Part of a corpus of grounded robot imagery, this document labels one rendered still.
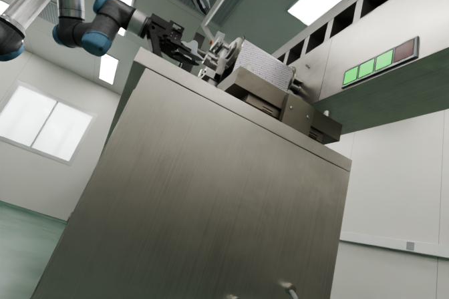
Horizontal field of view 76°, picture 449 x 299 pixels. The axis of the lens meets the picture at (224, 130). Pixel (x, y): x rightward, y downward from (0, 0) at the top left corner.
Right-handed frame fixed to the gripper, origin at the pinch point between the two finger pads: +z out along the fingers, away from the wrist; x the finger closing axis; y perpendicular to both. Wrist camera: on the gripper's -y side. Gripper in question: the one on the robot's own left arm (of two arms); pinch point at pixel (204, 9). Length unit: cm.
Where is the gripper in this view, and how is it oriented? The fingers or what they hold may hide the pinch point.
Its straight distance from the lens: 124.2
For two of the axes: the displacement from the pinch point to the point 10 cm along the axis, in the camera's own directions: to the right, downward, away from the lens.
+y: 7.8, -4.1, 4.7
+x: -4.2, 2.0, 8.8
